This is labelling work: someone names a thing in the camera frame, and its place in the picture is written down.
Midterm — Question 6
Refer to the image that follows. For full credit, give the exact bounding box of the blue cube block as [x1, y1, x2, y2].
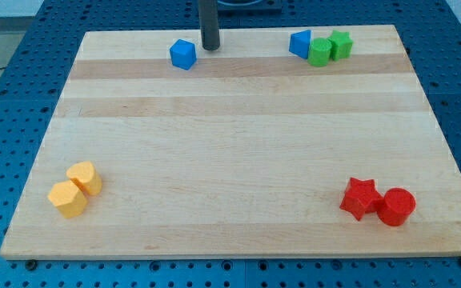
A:
[170, 39, 197, 70]

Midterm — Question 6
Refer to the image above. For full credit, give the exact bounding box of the red cylinder block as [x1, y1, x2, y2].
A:
[377, 187, 416, 226]

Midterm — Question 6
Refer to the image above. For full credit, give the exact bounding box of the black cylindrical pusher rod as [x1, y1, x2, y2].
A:
[198, 0, 220, 51]

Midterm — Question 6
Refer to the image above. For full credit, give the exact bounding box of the yellow hexagon block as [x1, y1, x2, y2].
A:
[47, 180, 88, 218]

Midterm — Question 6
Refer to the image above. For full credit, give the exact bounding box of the green cylinder block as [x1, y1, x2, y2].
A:
[307, 38, 332, 67]

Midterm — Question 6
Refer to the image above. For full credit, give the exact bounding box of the red star block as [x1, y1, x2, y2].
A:
[339, 178, 383, 221]

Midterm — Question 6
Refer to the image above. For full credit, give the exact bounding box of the light wooden board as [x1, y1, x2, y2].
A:
[0, 25, 461, 260]

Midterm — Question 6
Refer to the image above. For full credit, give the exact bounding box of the green star block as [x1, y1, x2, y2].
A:
[327, 30, 354, 61]

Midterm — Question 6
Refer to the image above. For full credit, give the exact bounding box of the yellow heart block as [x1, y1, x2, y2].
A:
[66, 161, 102, 196]

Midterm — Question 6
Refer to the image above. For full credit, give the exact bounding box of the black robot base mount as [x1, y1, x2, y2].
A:
[217, 0, 283, 11]

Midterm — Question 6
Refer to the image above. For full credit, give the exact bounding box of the blue triangular block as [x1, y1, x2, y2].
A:
[288, 30, 311, 59]

